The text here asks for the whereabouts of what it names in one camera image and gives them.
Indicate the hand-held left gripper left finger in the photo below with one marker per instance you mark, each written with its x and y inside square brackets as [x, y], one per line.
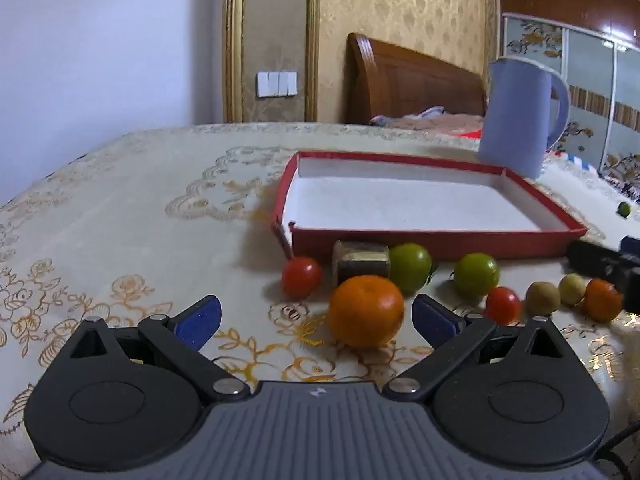
[200, 320]

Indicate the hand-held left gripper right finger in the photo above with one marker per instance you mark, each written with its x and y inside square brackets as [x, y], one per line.
[432, 320]

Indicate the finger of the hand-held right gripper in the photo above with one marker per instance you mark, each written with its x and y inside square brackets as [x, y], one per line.
[631, 246]
[595, 260]

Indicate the tan longan fruit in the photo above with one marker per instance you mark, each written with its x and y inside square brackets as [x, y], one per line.
[542, 298]
[572, 289]

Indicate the small mandarin orange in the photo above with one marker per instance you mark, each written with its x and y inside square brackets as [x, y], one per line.
[603, 301]

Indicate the green round fruit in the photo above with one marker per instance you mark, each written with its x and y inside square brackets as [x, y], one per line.
[412, 267]
[476, 276]

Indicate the large mandarin orange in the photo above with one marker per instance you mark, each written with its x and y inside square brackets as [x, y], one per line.
[367, 312]

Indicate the red cherry tomato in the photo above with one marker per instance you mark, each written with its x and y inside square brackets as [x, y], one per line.
[301, 276]
[503, 305]

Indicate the dark sushi roll piece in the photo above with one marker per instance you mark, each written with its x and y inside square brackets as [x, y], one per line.
[360, 262]

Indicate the red cardboard box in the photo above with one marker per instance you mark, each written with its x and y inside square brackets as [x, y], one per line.
[400, 200]

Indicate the tiny green fruit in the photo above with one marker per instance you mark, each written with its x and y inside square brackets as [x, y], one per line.
[623, 209]

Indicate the dark patterned cloth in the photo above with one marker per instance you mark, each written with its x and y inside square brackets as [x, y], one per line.
[625, 187]

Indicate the red white blue striped blanket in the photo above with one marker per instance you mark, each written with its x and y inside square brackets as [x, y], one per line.
[575, 160]

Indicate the cream gold patterned tablecloth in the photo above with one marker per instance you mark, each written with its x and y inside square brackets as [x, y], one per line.
[125, 210]

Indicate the blue electric kettle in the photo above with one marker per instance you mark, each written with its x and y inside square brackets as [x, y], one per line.
[515, 120]

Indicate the wardrobe with patterned doors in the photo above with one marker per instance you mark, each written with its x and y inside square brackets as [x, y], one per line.
[590, 60]

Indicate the brown blanket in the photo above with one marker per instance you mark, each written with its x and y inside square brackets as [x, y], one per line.
[435, 122]

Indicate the wooden bed headboard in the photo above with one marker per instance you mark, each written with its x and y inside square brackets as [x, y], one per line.
[410, 85]

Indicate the white light switch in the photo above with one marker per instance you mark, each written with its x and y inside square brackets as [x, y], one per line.
[276, 84]

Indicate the gold wall panel frame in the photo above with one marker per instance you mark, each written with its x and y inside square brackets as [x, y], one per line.
[232, 35]

